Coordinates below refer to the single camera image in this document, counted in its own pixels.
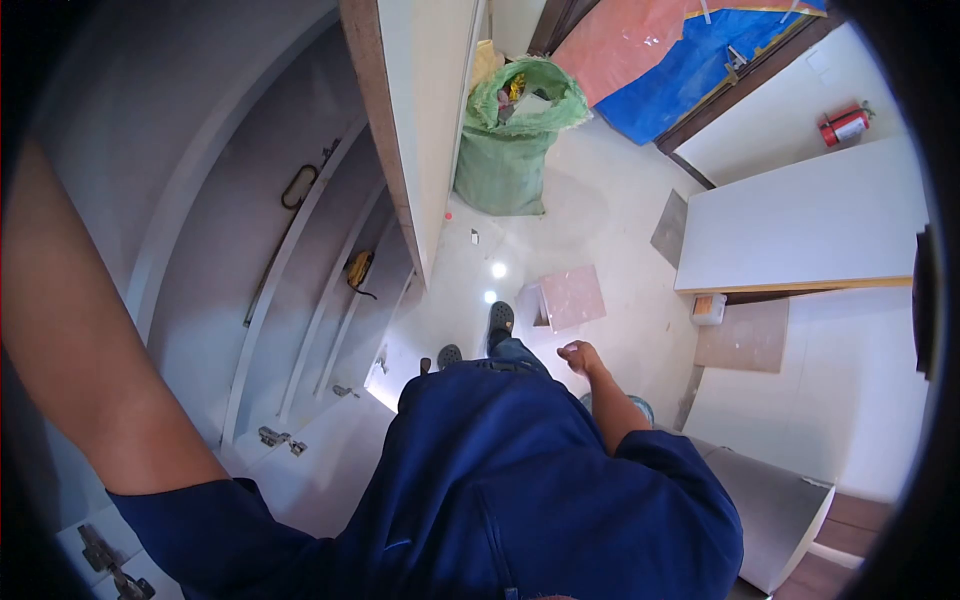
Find person's body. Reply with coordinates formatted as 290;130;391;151
107;358;745;600

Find white cabinet door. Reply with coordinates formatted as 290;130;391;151
339;0;489;291

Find blue tarp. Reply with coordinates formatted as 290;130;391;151
592;6;828;147

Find person's right hand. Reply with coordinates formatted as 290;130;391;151
556;340;607;378

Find grey tile piece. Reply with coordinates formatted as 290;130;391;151
649;188;690;270

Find pink square box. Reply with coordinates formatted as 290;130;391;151
517;264;608;334

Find yellow tool with cable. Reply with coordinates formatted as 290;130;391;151
345;249;379;302

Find green woven sack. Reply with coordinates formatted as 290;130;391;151
453;55;594;218

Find red fire extinguisher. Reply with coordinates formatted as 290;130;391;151
817;100;877;149

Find large white board panel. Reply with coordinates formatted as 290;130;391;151
673;135;931;295

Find pink floor sheet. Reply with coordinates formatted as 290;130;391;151
550;0;721;108

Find person's legs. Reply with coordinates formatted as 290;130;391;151
418;300;553;378

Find white board piece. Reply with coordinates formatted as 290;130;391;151
690;435;837;596

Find white cabinet with shelves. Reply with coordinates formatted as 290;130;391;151
30;0;418;600

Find small white container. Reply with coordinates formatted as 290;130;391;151
689;293;728;327

